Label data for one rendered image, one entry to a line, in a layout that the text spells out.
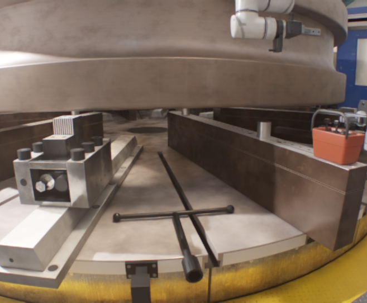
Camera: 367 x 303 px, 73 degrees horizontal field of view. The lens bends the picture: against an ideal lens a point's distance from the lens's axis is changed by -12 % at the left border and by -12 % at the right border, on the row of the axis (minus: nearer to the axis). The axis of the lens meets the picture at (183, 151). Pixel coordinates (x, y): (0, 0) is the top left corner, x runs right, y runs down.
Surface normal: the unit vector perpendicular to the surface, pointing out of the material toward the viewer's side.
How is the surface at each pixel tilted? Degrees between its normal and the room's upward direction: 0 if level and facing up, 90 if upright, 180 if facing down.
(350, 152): 97
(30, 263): 90
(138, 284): 0
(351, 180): 90
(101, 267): 90
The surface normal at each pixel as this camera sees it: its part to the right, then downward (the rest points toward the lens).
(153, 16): 0.15, 0.24
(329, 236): -0.93, 0.09
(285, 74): 0.45, 0.22
